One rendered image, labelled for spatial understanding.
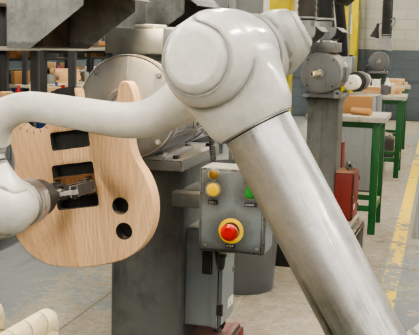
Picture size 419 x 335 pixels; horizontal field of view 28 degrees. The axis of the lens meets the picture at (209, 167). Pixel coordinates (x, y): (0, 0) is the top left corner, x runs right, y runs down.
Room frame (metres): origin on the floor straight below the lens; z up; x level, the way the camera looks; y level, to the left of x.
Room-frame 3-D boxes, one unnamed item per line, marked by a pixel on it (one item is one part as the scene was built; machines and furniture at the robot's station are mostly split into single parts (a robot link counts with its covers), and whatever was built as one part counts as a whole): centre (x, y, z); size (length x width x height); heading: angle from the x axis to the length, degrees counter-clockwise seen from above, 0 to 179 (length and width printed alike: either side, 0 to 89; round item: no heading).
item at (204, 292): (2.19, -0.01, 0.93); 0.15 x 0.10 x 0.55; 165
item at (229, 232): (1.89, -0.05, 0.98); 0.04 x 0.04 x 0.04; 75
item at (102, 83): (2.17, 0.15, 1.25); 0.41 x 0.27 x 0.26; 165
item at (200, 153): (2.23, 0.14, 1.11); 0.36 x 0.24 x 0.04; 165
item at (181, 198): (2.04, 0.00, 1.02); 0.19 x 0.04 x 0.04; 75
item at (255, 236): (2.02, -0.06, 0.99); 0.24 x 0.21 x 0.26; 165
